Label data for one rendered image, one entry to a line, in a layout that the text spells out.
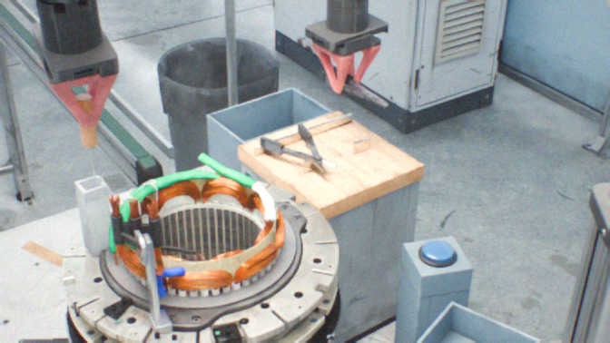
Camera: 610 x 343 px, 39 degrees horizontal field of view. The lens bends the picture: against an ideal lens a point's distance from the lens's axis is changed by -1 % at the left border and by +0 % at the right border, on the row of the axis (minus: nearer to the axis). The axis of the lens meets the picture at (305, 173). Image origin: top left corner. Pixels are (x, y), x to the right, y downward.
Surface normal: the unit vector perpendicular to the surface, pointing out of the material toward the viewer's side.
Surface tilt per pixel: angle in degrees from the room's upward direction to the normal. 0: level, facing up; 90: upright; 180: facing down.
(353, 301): 90
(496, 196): 0
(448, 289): 90
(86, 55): 6
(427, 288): 90
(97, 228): 90
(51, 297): 0
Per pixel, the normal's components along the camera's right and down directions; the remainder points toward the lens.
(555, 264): 0.01, -0.84
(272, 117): 0.59, 0.44
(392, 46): -0.83, 0.29
